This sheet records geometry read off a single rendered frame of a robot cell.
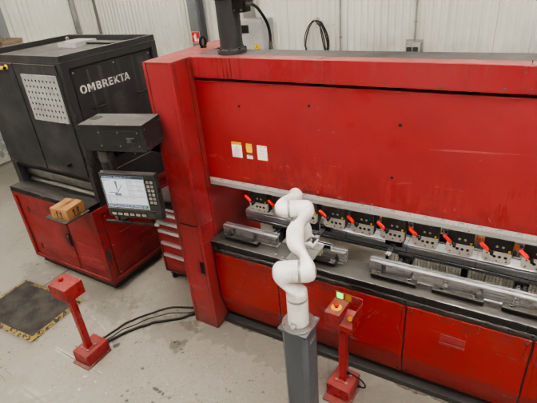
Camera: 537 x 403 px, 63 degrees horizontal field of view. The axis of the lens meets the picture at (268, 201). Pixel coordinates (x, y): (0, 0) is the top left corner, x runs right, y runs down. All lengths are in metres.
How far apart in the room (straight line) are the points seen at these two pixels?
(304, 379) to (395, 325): 0.80
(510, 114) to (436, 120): 0.35
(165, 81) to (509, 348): 2.72
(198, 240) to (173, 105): 1.09
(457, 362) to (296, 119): 1.90
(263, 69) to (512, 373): 2.42
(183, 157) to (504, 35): 4.70
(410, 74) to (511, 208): 0.90
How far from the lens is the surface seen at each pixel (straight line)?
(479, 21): 6.66
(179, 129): 3.14
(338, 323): 3.00
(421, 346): 3.29
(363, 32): 7.04
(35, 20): 9.62
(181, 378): 3.79
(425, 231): 2.86
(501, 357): 3.19
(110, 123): 3.19
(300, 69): 2.72
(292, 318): 2.51
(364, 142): 2.71
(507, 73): 2.44
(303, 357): 2.66
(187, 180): 3.29
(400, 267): 3.07
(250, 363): 3.77
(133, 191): 3.27
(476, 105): 2.51
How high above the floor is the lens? 2.80
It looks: 28 degrees down
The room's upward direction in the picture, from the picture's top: 5 degrees counter-clockwise
